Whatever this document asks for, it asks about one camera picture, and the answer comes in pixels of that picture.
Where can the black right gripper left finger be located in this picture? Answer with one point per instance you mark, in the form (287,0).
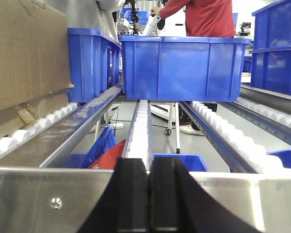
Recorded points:
(123,205)

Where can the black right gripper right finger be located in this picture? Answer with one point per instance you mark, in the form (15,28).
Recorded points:
(178,204)

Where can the brown cardboard carton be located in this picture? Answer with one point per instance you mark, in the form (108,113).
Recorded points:
(34,62)

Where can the metal roller shelf rack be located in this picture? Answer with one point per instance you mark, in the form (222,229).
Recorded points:
(37,195)

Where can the red flat packet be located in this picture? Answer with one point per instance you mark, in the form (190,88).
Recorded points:
(109,159)

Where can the white wheeled stand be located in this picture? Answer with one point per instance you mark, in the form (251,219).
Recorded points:
(169,112)

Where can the blue plastic bin centre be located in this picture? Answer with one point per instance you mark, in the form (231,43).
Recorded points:
(182,68)

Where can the blue plastic bin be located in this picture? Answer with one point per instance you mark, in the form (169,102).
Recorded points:
(182,68)
(94,63)

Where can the blue plastic bin left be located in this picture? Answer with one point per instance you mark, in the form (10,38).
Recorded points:
(94,63)

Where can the blue stacked bins right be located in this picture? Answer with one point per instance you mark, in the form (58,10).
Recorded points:
(271,54)

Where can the person in red sweater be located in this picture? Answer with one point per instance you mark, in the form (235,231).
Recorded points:
(203,18)

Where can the person in grey top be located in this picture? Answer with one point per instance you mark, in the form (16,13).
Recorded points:
(91,14)

